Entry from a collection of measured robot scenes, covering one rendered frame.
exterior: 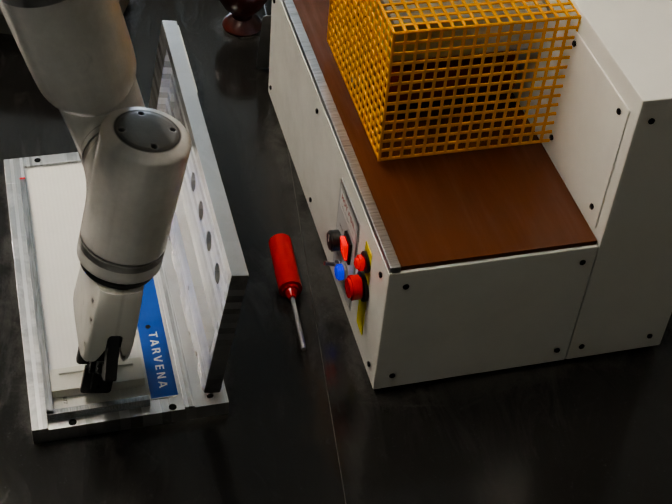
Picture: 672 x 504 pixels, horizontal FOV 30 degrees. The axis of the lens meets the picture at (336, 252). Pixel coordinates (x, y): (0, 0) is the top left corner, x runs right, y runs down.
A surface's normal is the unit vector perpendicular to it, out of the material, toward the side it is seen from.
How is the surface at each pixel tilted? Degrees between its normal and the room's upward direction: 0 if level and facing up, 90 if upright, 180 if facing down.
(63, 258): 0
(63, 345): 0
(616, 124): 90
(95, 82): 92
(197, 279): 9
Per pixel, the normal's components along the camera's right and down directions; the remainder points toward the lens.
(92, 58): 0.55, 0.59
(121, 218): -0.14, 0.62
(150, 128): 0.27, -0.73
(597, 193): -0.97, 0.12
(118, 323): 0.32, 0.63
